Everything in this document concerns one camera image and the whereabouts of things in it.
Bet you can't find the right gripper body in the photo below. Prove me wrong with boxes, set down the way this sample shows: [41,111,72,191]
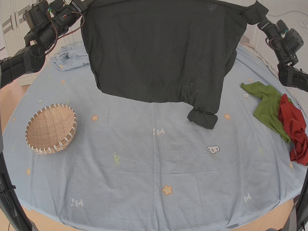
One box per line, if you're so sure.
[257,20,278,38]

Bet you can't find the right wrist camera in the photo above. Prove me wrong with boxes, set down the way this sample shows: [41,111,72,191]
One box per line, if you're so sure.
[276,19,289,34]

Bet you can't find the white wardrobe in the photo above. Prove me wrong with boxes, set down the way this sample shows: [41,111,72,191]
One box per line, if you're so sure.
[0,0,97,86]

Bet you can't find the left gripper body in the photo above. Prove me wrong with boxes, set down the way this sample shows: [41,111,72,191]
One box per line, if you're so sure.
[69,0,89,13]

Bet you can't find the black shirt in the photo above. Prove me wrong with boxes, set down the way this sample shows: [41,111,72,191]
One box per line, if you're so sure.
[81,0,269,130]

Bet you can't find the pale blue quilt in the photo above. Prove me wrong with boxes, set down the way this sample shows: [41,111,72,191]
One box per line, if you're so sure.
[51,42,90,72]

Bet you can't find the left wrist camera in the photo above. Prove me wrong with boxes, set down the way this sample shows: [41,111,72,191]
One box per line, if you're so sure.
[49,0,65,12]

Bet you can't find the bed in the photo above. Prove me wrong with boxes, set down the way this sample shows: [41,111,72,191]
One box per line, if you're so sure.
[2,9,308,231]

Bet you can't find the red garment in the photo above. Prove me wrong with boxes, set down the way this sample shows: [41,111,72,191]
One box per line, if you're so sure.
[277,94,308,166]

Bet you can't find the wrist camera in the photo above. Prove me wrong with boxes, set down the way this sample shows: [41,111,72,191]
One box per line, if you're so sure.
[49,0,65,12]
[276,19,289,34]

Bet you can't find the green garment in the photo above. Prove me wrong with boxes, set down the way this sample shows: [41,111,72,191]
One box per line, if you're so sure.
[241,81,294,143]

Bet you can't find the round woven basket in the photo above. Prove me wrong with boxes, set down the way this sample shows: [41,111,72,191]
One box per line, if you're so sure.
[25,103,78,155]

